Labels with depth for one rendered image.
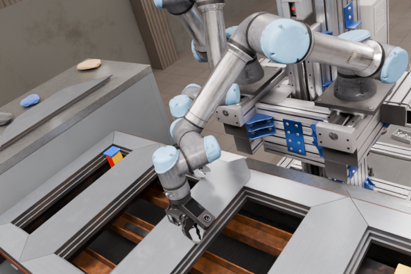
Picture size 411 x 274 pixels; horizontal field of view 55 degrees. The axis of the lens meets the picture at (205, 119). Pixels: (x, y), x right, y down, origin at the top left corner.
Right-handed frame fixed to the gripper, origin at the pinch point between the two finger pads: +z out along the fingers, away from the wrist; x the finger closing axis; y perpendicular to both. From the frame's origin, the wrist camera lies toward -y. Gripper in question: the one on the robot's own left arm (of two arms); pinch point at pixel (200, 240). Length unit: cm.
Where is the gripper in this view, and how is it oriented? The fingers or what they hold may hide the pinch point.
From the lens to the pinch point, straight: 133.1
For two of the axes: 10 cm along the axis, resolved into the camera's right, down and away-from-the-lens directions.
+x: -6.0, 5.3, -5.9
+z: 2.4, 8.3, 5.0
